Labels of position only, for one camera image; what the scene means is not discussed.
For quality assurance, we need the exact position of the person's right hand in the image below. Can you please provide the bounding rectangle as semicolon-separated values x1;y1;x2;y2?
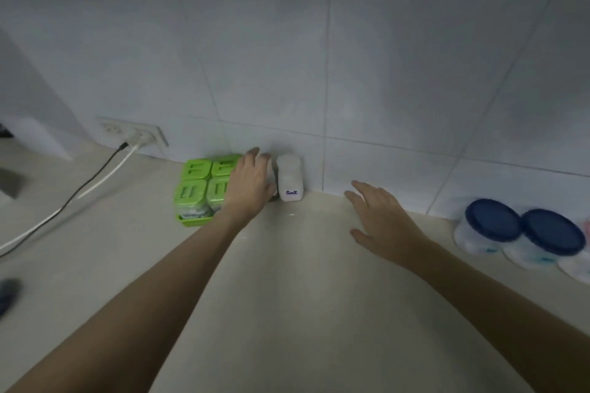
344;180;432;270

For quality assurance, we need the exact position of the person's left hand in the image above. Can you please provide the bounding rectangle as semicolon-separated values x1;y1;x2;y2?
220;147;277;224

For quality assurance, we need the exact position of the person's right forearm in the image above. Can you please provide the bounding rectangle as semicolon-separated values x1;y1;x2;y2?
406;241;590;393

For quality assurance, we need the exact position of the person's left forearm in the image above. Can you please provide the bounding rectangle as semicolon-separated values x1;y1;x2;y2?
5;211;255;393

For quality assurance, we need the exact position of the white salt shaker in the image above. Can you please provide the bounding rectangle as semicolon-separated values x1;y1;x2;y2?
276;153;305;203

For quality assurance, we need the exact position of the green-lidded spice jar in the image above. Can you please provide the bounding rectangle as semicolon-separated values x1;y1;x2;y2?
210;155;243;177
173;178;209;220
185;158;213;182
206;176;231;216

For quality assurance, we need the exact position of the green spice jar tray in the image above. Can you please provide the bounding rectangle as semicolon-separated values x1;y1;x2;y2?
174;155;243;228

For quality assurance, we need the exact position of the blue-lidded plastic container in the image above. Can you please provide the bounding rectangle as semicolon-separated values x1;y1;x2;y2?
502;208;587;270
454;198;524;255

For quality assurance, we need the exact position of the white plastic container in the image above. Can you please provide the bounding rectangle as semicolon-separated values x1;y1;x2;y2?
558;251;590;286

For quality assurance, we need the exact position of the white wall outlet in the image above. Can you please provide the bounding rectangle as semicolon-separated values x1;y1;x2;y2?
98;117;169;148

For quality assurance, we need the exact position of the white cable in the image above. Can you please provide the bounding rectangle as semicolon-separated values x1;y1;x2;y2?
0;142;141;254

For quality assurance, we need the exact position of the black cable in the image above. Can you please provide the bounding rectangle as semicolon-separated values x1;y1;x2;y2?
0;142;130;259

